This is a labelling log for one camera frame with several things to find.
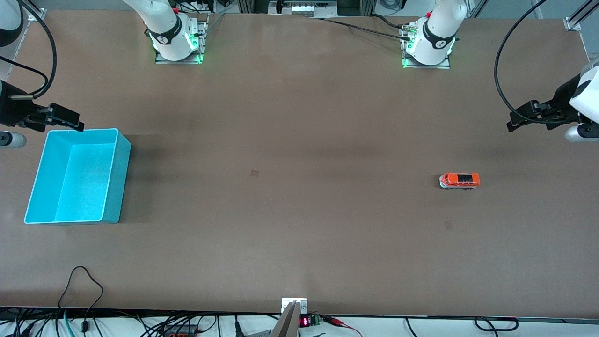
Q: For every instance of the aluminium corner bracket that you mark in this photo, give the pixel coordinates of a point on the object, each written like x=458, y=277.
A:
x=37, y=14

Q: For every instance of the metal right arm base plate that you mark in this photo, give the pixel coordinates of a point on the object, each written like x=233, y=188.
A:
x=164, y=61

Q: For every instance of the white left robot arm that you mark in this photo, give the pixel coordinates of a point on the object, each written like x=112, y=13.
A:
x=433, y=47

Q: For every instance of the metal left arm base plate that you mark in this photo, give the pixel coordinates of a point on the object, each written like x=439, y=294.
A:
x=444, y=66

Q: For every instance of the aluminium frame profile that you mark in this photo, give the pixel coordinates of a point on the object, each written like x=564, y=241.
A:
x=572, y=23

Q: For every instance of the white lit equipment unit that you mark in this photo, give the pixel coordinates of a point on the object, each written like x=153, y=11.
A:
x=304, y=8

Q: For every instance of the black orange power strip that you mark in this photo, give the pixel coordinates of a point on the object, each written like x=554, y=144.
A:
x=180, y=331

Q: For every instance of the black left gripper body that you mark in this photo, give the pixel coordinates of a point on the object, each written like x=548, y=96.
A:
x=563, y=99

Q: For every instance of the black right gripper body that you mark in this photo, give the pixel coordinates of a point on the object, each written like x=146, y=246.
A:
x=11, y=111

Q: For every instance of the blue plastic box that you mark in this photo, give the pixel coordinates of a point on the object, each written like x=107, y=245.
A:
x=79, y=187

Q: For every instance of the orange toy bus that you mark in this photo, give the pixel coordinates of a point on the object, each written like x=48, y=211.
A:
x=459, y=180

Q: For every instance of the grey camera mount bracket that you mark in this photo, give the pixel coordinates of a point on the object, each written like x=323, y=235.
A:
x=292, y=323

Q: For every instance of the red digital display module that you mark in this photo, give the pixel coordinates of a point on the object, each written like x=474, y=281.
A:
x=304, y=322

